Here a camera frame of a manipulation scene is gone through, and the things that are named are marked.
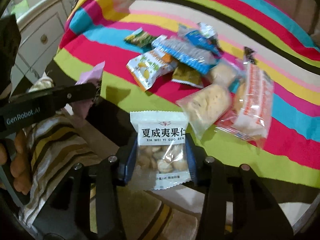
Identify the white macadamia nut packet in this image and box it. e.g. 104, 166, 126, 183
129, 111, 191, 191

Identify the pink candy wrapper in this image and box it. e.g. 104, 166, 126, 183
75, 61, 105, 85

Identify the blue clear snack packet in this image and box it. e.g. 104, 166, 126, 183
151, 35, 219, 75

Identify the left hand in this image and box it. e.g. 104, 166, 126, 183
10, 130, 32, 195

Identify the striped bag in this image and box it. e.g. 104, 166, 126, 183
18, 76, 106, 228

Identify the clear cookie packet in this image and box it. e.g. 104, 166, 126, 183
176, 84, 232, 139
206, 59, 242, 87

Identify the red clear pastry packet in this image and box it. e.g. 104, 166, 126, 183
216, 47, 274, 148

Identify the white cabinet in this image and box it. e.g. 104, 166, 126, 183
11, 0, 78, 89

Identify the olive green snack packet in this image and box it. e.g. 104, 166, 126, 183
171, 63, 203, 89

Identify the orange ginkgo snack packet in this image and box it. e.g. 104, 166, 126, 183
126, 49, 178, 91

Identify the colourful striped cloth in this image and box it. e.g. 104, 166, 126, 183
54, 0, 319, 188

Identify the green pea snack packet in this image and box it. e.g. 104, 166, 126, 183
124, 28, 157, 48

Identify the small blue snack packet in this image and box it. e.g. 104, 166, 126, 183
178, 22, 222, 58

